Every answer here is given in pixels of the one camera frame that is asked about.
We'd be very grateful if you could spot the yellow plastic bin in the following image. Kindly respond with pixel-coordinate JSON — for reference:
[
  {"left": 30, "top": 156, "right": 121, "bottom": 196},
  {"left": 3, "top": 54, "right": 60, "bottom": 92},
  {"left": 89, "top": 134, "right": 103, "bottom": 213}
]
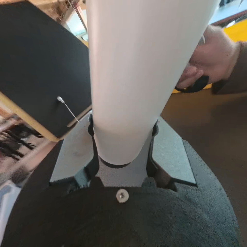
[{"left": 172, "top": 18, "right": 247, "bottom": 94}]

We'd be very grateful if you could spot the clear plastic storage bin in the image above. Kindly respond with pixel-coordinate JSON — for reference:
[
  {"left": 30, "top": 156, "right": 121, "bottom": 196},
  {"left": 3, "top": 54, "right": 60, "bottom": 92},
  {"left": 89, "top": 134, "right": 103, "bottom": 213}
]
[{"left": 0, "top": 179, "right": 22, "bottom": 222}]

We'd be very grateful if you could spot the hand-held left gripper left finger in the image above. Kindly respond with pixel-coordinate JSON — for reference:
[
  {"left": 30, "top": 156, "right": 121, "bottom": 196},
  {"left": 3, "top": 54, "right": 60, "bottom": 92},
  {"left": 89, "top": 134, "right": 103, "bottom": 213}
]
[{"left": 49, "top": 113, "right": 100, "bottom": 186}]

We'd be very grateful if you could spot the wire page clip white tip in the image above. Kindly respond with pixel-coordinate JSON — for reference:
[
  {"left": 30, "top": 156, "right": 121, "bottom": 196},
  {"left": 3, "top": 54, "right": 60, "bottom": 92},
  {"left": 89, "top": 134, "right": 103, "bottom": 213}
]
[{"left": 57, "top": 96, "right": 80, "bottom": 123}]

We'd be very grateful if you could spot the person's right hand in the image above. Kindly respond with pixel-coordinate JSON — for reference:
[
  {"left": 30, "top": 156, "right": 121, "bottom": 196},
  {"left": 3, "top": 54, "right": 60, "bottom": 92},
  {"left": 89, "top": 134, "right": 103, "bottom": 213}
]
[{"left": 176, "top": 25, "right": 241, "bottom": 89}]

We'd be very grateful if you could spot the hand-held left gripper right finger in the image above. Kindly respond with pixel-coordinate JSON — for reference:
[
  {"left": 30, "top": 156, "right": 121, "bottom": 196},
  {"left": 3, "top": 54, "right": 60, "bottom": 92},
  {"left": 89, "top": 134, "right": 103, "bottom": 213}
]
[{"left": 146, "top": 116, "right": 197, "bottom": 187}]

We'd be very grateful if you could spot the white plastic bottle black cap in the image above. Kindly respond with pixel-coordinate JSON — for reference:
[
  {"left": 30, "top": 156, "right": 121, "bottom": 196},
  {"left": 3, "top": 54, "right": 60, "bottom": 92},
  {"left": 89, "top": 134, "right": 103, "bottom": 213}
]
[{"left": 86, "top": 0, "right": 221, "bottom": 168}]

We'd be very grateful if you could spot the person's right forearm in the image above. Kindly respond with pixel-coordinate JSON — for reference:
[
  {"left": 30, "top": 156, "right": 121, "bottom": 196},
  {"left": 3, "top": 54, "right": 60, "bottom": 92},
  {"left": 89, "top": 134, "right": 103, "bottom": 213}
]
[{"left": 211, "top": 41, "right": 247, "bottom": 95}]

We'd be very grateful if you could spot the black wooden-framed book stand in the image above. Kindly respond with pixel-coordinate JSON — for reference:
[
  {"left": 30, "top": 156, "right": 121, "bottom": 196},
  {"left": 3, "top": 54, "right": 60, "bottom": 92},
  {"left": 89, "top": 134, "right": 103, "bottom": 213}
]
[{"left": 0, "top": 0, "right": 92, "bottom": 142}]

